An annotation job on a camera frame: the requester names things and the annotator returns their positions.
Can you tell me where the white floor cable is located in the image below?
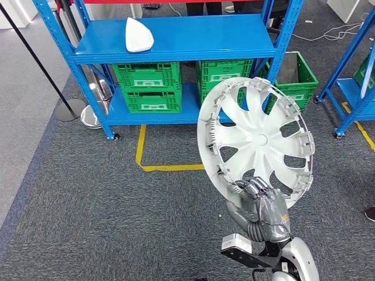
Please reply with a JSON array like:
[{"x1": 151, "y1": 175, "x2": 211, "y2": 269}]
[
  {"x1": 291, "y1": 21, "x2": 364, "y2": 42},
  {"x1": 168, "y1": 3, "x2": 183, "y2": 18}
]

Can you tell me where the chrome stanchion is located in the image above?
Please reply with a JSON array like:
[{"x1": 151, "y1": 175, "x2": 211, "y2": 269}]
[{"x1": 58, "y1": 0, "x2": 110, "y2": 129}]

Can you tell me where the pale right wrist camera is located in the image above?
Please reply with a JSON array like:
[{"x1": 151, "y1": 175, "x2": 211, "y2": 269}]
[{"x1": 221, "y1": 234, "x2": 253, "y2": 255}]

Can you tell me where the grey plastic wheel hubcap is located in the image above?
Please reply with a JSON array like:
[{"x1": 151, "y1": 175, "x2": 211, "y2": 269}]
[{"x1": 197, "y1": 77, "x2": 316, "y2": 210}]

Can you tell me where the white furniture block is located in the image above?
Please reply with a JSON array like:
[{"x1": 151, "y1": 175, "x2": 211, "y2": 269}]
[
  {"x1": 327, "y1": 0, "x2": 361, "y2": 24},
  {"x1": 0, "y1": 0, "x2": 39, "y2": 30}
]

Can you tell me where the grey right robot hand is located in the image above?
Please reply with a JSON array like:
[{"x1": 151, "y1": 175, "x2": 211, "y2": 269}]
[{"x1": 225, "y1": 176, "x2": 293, "y2": 242}]

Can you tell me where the black stanchion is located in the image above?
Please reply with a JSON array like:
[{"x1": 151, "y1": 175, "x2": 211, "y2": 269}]
[{"x1": 0, "y1": 2, "x2": 87, "y2": 122}]

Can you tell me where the blue metal shelf rack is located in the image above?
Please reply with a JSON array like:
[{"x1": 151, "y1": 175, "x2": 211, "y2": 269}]
[
  {"x1": 32, "y1": 0, "x2": 305, "y2": 141},
  {"x1": 314, "y1": 5, "x2": 375, "y2": 139}
]

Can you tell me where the white triangular plastic cover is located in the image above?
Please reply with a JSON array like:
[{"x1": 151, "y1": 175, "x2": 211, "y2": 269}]
[{"x1": 126, "y1": 17, "x2": 155, "y2": 53}]

